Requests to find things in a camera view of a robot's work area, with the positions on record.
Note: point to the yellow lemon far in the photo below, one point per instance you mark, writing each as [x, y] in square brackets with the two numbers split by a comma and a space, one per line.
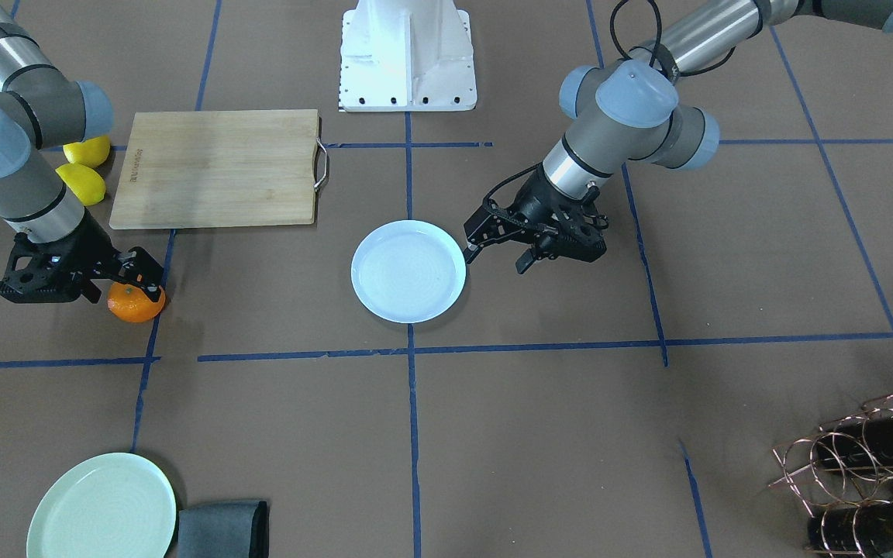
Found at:
[91, 153]

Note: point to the yellow lemon near board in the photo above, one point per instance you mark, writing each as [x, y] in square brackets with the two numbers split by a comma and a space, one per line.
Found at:
[84, 182]

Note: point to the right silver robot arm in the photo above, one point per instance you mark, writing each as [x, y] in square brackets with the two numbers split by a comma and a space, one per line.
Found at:
[39, 108]

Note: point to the green plate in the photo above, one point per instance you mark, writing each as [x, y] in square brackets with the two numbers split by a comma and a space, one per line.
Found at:
[111, 505]

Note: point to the dark wine bottle middle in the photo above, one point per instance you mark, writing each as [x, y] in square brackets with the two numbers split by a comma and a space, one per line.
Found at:
[861, 445]

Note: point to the dark wine bottle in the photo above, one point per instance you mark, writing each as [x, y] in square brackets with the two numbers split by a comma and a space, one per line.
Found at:
[861, 445]
[858, 531]

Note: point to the light blue plate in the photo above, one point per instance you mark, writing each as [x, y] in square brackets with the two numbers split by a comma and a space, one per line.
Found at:
[408, 271]

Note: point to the copper wire bottle rack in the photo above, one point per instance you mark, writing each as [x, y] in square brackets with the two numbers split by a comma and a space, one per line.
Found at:
[819, 489]

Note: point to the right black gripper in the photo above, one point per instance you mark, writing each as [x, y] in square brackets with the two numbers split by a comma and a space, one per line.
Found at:
[84, 242]

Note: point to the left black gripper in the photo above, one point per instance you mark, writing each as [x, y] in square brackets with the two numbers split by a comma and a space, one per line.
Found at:
[537, 200]

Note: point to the dark wine bottle front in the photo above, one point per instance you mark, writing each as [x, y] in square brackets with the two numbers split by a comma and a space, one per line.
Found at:
[858, 531]

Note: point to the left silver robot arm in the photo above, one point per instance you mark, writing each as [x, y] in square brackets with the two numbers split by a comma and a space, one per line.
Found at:
[630, 111]

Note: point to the grey folded cloth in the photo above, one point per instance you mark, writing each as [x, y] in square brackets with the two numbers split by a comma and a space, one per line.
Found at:
[224, 529]

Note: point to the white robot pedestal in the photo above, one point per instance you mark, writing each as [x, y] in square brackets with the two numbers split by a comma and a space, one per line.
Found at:
[406, 56]

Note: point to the wooden cutting board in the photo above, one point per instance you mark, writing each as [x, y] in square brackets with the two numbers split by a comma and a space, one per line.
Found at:
[190, 169]

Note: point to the orange fruit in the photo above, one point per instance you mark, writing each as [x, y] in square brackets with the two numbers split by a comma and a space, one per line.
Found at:
[132, 304]

